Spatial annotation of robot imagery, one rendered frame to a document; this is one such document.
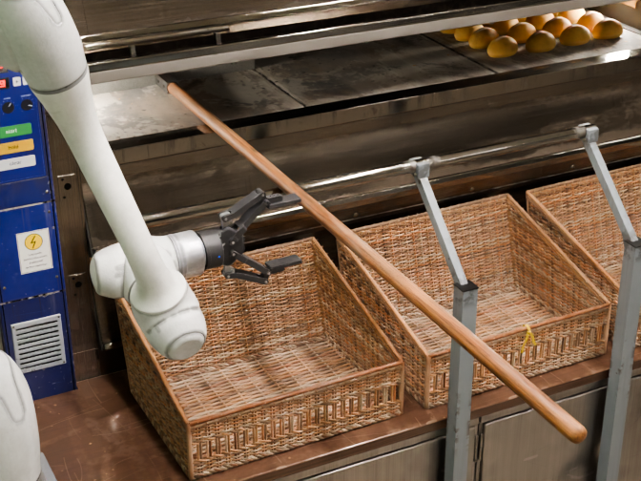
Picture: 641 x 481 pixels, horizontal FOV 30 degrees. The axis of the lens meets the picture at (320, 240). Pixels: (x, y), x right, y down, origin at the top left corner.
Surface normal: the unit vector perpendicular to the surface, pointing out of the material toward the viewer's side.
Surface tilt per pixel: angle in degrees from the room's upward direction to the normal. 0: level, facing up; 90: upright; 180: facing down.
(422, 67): 0
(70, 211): 90
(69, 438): 0
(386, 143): 70
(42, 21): 87
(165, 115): 0
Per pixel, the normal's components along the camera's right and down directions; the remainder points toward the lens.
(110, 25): 0.41, 0.07
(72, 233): 0.44, 0.40
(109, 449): 0.00, -0.89
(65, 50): 0.79, 0.32
